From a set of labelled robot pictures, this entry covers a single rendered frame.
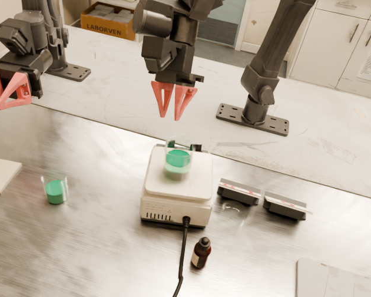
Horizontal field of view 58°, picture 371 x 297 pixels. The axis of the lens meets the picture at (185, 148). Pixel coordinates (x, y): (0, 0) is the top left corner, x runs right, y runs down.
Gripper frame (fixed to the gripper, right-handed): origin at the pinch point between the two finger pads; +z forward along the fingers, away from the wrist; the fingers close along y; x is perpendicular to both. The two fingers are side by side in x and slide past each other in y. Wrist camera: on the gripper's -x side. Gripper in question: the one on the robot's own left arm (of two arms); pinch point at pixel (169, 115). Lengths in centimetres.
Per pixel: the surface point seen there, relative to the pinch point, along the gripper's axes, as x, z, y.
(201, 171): -5.2, 8.4, 11.4
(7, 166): -18.0, 15.4, -25.5
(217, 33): 265, -60, -107
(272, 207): 5.0, 14.4, 24.1
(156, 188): -13.1, 11.4, 6.9
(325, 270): -0.3, 20.9, 36.2
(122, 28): 157, -39, -140
